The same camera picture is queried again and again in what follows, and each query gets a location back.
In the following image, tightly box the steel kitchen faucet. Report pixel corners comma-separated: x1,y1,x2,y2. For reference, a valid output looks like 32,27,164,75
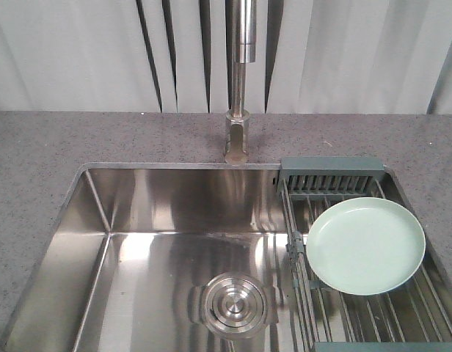
225,0,257,166

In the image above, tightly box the light green round plate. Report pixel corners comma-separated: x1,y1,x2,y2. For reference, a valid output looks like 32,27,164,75
306,197,426,296

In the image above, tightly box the white pleated curtain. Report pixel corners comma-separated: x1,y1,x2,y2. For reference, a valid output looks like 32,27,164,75
0,1,452,114

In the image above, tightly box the round steel sink drain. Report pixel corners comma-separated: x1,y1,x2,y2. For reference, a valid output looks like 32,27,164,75
188,272,279,340

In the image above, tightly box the stainless steel sink basin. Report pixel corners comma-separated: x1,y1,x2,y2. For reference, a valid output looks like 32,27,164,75
0,162,452,352

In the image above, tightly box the grey steel dish drying rack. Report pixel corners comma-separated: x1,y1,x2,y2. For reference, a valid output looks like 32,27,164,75
274,157,452,351

